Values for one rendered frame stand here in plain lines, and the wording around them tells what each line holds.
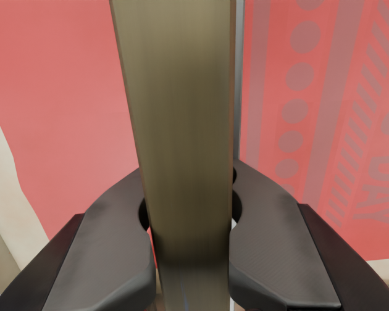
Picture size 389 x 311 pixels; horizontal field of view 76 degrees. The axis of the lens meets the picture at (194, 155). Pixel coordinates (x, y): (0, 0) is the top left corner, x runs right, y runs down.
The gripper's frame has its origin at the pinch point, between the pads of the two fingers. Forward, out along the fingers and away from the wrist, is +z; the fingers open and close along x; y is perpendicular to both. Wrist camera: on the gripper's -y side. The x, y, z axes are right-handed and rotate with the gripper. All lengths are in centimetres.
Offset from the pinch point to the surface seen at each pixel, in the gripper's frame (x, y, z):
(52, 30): -10.1, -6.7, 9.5
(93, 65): -7.7, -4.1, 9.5
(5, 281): -22.7, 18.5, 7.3
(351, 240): 17.6, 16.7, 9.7
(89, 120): -9.1, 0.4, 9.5
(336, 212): 15.0, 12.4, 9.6
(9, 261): -22.7, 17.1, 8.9
